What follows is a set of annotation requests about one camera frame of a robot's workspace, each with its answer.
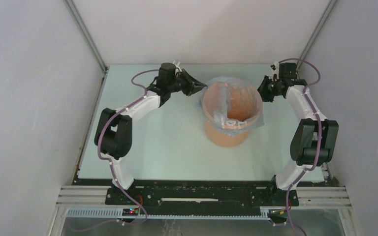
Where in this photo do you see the orange trash bin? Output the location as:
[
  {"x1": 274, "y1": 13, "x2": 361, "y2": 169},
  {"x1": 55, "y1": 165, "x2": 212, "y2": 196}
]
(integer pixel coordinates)
[{"x1": 201, "y1": 77, "x2": 264, "y2": 148}]

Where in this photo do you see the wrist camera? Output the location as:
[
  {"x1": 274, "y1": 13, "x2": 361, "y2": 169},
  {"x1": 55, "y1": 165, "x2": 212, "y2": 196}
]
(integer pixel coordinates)
[
  {"x1": 173, "y1": 60, "x2": 182, "y2": 76},
  {"x1": 269, "y1": 61, "x2": 280, "y2": 82}
]

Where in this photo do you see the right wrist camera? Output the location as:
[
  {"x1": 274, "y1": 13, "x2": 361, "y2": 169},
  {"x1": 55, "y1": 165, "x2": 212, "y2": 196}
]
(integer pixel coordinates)
[{"x1": 269, "y1": 61, "x2": 280, "y2": 82}]

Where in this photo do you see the aluminium frame post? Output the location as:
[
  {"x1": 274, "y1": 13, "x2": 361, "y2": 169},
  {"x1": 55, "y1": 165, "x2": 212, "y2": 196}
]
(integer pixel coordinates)
[
  {"x1": 299, "y1": 0, "x2": 339, "y2": 59},
  {"x1": 63, "y1": 0, "x2": 108, "y2": 74}
]

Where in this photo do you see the white slotted cable duct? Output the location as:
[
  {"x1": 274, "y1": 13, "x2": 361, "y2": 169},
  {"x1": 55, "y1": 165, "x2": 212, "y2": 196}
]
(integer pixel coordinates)
[{"x1": 66, "y1": 207, "x2": 270, "y2": 220}]

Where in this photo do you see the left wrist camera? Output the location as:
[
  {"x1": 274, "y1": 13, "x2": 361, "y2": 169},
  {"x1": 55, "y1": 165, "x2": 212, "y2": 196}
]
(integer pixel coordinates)
[{"x1": 173, "y1": 60, "x2": 182, "y2": 76}]

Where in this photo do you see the circuit board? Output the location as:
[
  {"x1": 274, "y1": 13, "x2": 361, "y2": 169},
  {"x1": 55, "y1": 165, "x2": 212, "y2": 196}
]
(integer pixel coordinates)
[
  {"x1": 268, "y1": 208, "x2": 288, "y2": 218},
  {"x1": 122, "y1": 208, "x2": 139, "y2": 216}
]

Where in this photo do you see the right aluminium frame post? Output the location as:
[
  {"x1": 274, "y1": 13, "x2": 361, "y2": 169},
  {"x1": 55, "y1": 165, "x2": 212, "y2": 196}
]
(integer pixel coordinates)
[{"x1": 299, "y1": 0, "x2": 339, "y2": 59}]

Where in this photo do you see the left circuit board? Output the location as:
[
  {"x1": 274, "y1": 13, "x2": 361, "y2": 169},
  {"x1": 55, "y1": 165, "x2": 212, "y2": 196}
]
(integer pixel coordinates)
[{"x1": 122, "y1": 208, "x2": 139, "y2": 216}]

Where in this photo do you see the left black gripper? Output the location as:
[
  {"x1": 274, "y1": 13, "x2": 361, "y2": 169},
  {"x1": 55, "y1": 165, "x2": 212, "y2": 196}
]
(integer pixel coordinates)
[{"x1": 168, "y1": 69, "x2": 207, "y2": 97}]

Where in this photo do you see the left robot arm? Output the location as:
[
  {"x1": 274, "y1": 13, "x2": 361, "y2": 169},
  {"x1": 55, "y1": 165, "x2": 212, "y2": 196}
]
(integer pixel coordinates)
[{"x1": 94, "y1": 62, "x2": 207, "y2": 205}]

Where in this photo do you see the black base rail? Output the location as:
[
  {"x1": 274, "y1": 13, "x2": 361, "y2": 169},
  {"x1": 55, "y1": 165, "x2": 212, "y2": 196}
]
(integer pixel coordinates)
[{"x1": 105, "y1": 180, "x2": 299, "y2": 216}]

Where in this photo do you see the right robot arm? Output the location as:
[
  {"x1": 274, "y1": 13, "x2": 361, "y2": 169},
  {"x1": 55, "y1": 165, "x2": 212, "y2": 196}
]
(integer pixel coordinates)
[{"x1": 257, "y1": 59, "x2": 339, "y2": 206}]

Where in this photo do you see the right circuit board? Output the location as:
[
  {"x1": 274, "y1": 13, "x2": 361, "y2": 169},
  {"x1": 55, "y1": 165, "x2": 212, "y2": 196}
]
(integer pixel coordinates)
[{"x1": 268, "y1": 208, "x2": 288, "y2": 218}]

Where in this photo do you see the blue plastic trash bag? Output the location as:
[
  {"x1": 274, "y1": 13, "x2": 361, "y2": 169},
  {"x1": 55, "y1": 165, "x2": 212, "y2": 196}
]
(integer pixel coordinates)
[{"x1": 196, "y1": 75, "x2": 265, "y2": 134}]

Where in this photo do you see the left aluminium frame post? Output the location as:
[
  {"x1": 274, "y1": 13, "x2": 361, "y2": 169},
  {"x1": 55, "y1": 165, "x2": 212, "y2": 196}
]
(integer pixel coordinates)
[{"x1": 63, "y1": 0, "x2": 108, "y2": 74}]

